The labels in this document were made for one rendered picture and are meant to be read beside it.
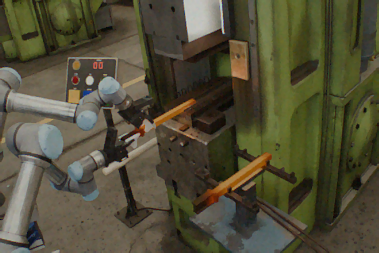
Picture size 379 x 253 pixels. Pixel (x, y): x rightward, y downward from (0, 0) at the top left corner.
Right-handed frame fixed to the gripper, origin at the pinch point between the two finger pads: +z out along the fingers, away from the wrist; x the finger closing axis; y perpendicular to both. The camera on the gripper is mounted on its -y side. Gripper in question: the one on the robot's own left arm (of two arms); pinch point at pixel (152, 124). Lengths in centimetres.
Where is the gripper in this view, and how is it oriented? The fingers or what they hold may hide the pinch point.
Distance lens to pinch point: 183.1
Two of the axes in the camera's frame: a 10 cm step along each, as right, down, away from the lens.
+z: 4.6, 5.6, 6.9
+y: -5.5, 7.9, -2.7
